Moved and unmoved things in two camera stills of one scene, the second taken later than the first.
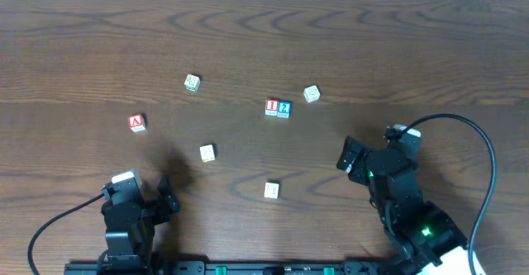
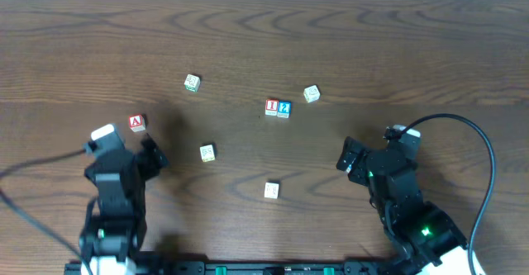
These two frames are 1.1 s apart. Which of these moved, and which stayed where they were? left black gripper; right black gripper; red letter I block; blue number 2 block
Moved: left black gripper
Stayed: right black gripper; red letter I block; blue number 2 block
